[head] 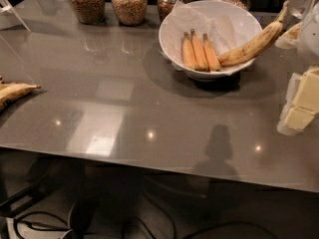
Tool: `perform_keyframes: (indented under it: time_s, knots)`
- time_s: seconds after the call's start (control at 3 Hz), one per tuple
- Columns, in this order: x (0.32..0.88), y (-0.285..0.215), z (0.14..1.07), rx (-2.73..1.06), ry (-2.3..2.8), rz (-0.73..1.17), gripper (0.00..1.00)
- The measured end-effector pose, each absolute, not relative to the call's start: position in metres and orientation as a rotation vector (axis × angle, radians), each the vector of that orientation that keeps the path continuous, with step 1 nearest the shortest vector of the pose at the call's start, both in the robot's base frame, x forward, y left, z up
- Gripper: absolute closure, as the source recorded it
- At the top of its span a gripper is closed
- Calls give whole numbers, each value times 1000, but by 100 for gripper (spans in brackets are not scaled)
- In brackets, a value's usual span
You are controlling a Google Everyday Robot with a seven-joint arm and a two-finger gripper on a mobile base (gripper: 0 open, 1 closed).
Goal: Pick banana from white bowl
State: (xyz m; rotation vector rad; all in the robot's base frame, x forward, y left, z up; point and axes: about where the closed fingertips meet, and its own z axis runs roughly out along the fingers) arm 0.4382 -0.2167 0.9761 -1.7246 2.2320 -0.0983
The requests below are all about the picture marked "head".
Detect small orange banana left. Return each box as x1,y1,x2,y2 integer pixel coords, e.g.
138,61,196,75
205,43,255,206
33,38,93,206
182,32,198,70

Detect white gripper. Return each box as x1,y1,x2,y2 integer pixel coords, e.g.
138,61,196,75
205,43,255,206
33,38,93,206
275,2,319,135

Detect small orange banana middle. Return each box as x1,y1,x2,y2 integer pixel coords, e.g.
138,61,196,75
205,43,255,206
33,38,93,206
190,29,208,72

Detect black floor cable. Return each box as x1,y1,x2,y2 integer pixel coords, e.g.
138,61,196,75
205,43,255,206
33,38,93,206
12,210,79,239
121,179,280,239

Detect small orange banana right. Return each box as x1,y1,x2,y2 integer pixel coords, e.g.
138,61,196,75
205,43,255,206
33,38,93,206
202,33,221,72

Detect small orange banana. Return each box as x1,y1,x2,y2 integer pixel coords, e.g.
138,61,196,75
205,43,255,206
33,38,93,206
190,29,208,72
202,33,221,72
182,32,198,70

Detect white ceramic bowl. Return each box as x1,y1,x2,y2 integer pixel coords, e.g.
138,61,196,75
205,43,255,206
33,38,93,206
158,0,263,83

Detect black floor cable left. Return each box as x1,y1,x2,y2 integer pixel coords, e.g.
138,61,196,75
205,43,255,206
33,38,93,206
12,210,79,239

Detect black floor cable right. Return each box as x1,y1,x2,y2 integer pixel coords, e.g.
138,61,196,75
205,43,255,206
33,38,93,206
121,179,280,239

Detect white stand at left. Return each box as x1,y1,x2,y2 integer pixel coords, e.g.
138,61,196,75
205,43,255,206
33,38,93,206
0,0,30,31

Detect large spotted yellow banana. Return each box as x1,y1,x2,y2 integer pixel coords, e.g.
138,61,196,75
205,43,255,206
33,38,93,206
218,1,288,67

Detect banana at left edge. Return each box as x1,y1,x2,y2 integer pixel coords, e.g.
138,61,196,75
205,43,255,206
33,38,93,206
0,77,41,112

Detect white paper bowl liner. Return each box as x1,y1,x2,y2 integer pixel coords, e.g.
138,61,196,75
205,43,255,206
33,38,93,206
160,0,256,77

